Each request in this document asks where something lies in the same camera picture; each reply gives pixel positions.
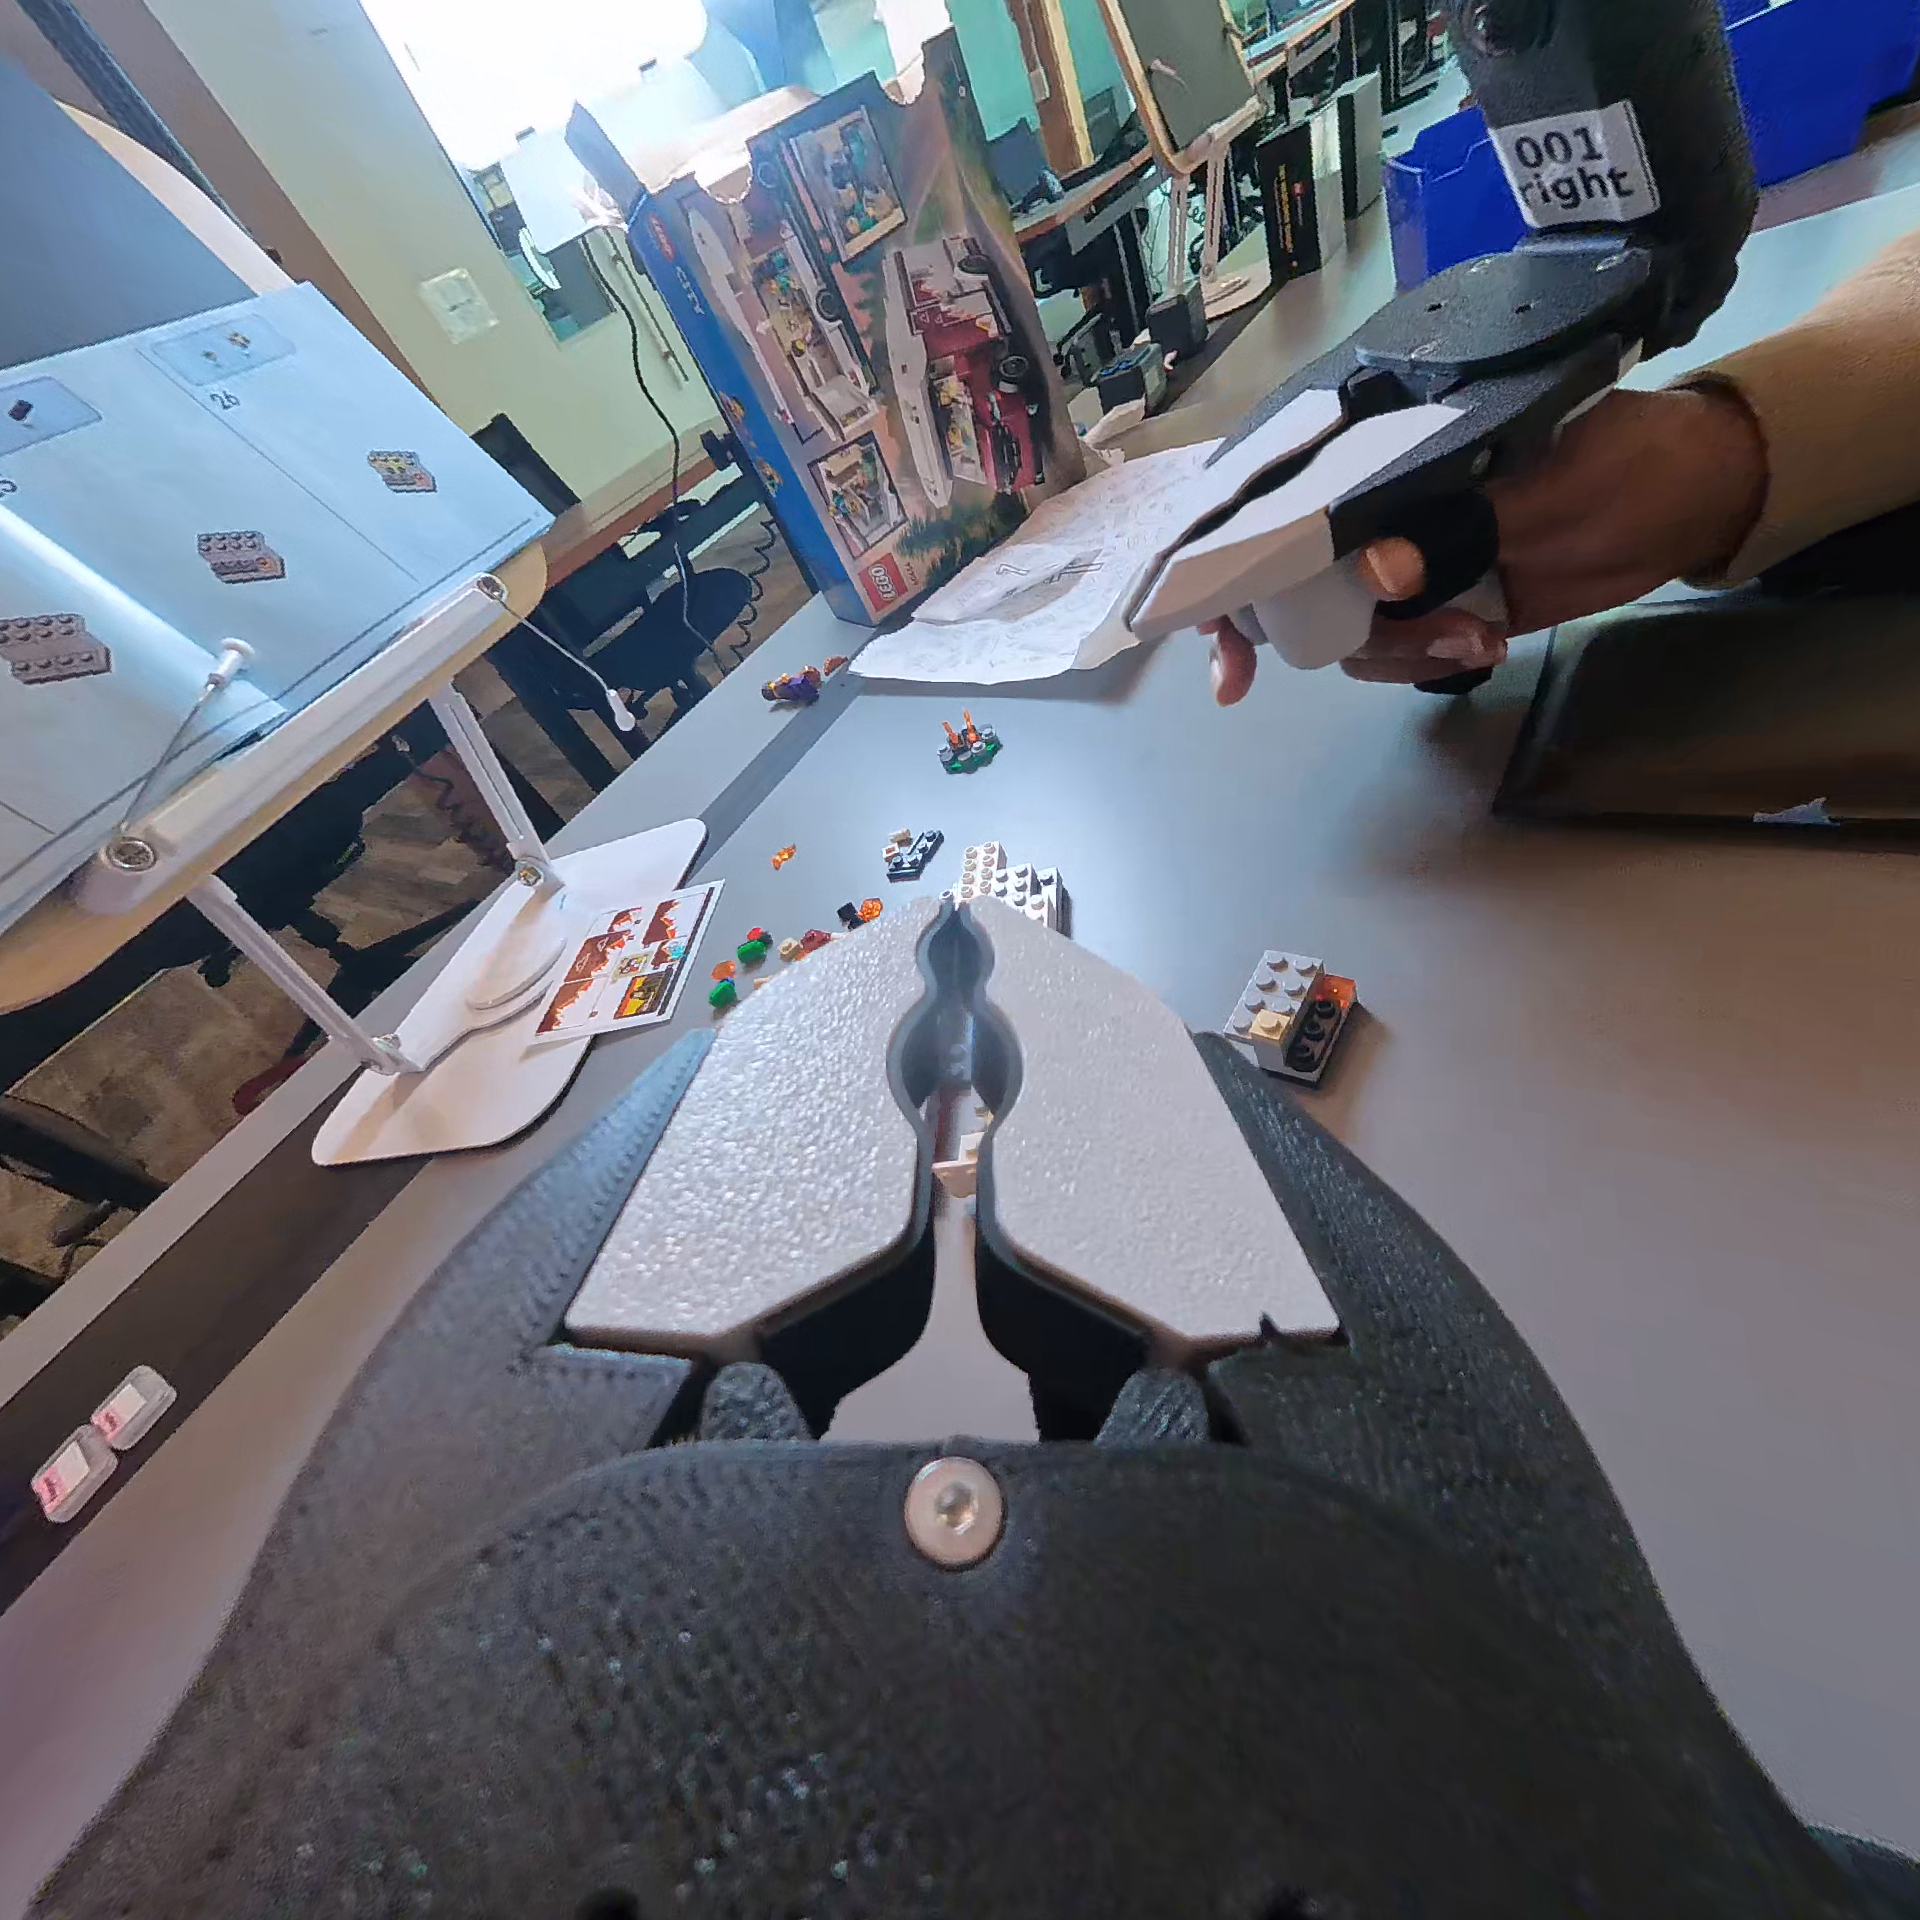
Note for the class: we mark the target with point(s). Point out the lego sticker sheet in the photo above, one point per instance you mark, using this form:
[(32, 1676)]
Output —
[(628, 961)]

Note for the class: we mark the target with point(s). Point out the person's right forearm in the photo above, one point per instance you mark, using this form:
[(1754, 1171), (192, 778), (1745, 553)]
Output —
[(1844, 421)]

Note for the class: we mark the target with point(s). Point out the person's right hand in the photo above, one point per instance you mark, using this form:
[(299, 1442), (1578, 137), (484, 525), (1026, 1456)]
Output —
[(1634, 511)]

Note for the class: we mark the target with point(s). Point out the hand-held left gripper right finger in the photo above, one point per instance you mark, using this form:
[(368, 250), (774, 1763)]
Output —
[(1154, 1184)]

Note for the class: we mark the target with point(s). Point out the blue plastic bin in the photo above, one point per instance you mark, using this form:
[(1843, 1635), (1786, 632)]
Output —
[(1434, 210)]

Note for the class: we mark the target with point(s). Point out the black printed box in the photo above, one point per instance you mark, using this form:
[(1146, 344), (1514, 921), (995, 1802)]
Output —
[(1306, 194)]

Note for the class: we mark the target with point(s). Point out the colourful lego set box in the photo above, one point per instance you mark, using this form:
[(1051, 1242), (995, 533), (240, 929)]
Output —
[(901, 376)]

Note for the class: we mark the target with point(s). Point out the long grey lego build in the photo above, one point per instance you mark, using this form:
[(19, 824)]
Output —
[(1020, 885)]

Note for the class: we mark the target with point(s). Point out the purple lego minifigure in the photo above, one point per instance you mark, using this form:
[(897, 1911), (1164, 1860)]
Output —
[(796, 687)]

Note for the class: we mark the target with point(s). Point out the small grey lego assembly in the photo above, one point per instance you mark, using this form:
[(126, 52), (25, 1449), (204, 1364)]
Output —
[(1275, 1004)]

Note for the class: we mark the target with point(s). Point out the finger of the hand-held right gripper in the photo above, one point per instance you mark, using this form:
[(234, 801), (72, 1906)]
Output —
[(1275, 442), (1229, 563)]

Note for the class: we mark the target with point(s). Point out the green round lego campfire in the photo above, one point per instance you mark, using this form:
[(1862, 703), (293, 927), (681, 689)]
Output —
[(969, 747)]

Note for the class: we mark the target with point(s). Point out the pile of lego pieces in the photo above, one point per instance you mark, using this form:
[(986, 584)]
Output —
[(749, 949)]

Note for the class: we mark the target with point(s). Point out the white book stand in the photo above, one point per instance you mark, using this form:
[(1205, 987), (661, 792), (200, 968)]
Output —
[(451, 1095)]

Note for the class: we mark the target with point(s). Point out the black office chair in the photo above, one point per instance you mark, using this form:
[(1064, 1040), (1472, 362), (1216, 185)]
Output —
[(644, 599)]

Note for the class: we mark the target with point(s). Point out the blue tape piece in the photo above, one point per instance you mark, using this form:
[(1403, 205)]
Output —
[(1796, 811)]

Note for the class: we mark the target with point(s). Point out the printed white paper bag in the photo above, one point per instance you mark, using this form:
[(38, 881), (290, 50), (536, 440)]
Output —
[(1036, 599)]

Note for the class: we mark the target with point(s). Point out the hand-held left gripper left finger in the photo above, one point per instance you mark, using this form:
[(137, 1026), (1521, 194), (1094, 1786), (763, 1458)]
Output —
[(749, 1171)]

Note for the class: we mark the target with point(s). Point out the instruction booklet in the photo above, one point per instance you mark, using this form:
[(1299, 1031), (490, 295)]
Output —
[(299, 450)]

